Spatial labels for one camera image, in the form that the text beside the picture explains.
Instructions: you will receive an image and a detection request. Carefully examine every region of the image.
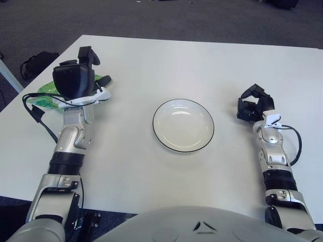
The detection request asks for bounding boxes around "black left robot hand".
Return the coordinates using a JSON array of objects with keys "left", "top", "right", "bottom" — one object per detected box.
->
[{"left": 52, "top": 46, "right": 112, "bottom": 101}]

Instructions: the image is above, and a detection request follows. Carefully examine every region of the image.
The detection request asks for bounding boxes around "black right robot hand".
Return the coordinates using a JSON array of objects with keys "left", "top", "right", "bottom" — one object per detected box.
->
[{"left": 236, "top": 83, "right": 276, "bottom": 124}]

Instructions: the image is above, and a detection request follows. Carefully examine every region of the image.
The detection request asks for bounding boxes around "green snack chip bag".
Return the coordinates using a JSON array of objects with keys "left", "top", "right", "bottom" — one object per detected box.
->
[{"left": 27, "top": 75, "right": 114, "bottom": 112}]

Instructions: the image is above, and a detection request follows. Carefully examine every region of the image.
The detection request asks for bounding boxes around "white plate with black rim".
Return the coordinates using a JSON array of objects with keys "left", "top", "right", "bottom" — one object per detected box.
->
[{"left": 152, "top": 98, "right": 215, "bottom": 153}]

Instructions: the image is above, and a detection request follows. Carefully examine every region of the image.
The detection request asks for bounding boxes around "black bag on floor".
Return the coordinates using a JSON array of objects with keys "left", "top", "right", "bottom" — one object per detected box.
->
[{"left": 20, "top": 51, "right": 60, "bottom": 80}]

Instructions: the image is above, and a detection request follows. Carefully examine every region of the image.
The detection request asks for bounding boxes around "dark object on floor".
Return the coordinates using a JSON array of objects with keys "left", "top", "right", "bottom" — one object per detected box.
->
[{"left": 267, "top": 0, "right": 300, "bottom": 10}]

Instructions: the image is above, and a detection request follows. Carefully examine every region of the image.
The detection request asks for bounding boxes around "grey robot torso shell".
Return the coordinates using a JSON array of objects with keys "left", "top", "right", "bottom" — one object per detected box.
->
[{"left": 93, "top": 205, "right": 323, "bottom": 242}]

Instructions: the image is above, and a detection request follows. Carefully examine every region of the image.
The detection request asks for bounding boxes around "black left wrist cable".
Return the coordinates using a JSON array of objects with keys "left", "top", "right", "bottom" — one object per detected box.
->
[{"left": 22, "top": 92, "right": 76, "bottom": 145}]

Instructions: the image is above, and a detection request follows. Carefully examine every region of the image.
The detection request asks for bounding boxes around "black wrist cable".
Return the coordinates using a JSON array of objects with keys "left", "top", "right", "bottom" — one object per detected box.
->
[
  {"left": 22, "top": 92, "right": 76, "bottom": 145},
  {"left": 280, "top": 125, "right": 303, "bottom": 166}
]

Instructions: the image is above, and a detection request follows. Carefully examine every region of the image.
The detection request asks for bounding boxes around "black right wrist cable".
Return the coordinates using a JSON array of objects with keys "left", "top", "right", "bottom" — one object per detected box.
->
[{"left": 280, "top": 125, "right": 303, "bottom": 166}]

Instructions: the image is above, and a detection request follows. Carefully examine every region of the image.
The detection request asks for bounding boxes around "thin black elbow cable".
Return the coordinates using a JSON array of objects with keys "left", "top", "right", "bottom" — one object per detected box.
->
[{"left": 77, "top": 176, "right": 85, "bottom": 210}]

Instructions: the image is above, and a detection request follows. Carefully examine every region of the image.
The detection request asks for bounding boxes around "black metal bracket with screws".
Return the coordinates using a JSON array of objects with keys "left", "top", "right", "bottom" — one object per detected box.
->
[{"left": 72, "top": 210, "right": 103, "bottom": 242}]

